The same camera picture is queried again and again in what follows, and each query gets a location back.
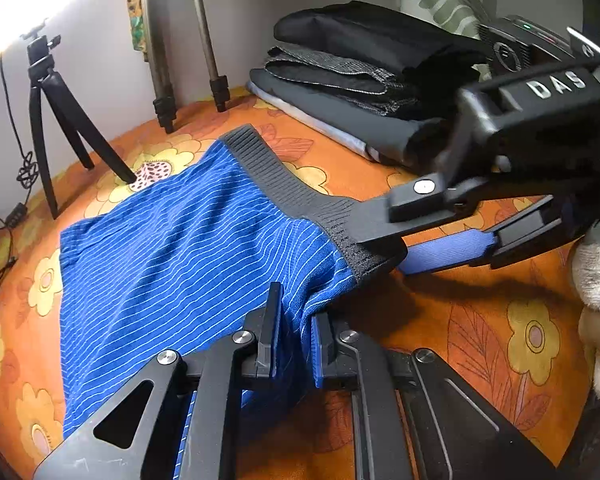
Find black folded pants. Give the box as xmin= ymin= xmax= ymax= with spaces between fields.
xmin=247 ymin=66 xmax=453 ymax=172

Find black cable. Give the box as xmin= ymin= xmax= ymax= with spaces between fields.
xmin=0 ymin=52 xmax=37 ymax=413

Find black folded garment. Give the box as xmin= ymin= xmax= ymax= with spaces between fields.
xmin=273 ymin=1 xmax=492 ymax=88

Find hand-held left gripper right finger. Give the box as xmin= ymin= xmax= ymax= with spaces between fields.
xmin=311 ymin=314 xmax=572 ymax=480

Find orange floral bed sheet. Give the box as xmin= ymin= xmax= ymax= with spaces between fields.
xmin=0 ymin=85 xmax=597 ymax=480

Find person's right hand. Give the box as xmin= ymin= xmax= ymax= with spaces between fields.
xmin=567 ymin=210 xmax=600 ymax=403

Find blue striped pants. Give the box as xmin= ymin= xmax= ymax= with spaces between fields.
xmin=59 ymin=125 xmax=408 ymax=480

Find small black tripod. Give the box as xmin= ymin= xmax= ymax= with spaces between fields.
xmin=20 ymin=19 xmax=137 ymax=221

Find large metal tripod legs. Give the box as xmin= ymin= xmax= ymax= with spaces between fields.
xmin=133 ymin=0 xmax=230 ymax=135

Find light blue folded garment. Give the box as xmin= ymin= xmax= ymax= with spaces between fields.
xmin=257 ymin=92 xmax=383 ymax=162

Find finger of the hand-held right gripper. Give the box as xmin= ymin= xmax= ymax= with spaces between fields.
xmin=347 ymin=172 xmax=556 ymax=262
xmin=403 ymin=196 xmax=579 ymax=276

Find grey knit folded garment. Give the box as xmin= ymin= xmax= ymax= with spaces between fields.
xmin=264 ymin=44 xmax=423 ymax=113

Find yellow floral cloth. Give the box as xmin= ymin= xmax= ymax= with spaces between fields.
xmin=125 ymin=0 xmax=148 ymax=61

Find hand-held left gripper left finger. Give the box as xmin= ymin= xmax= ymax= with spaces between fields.
xmin=32 ymin=282 xmax=284 ymax=480

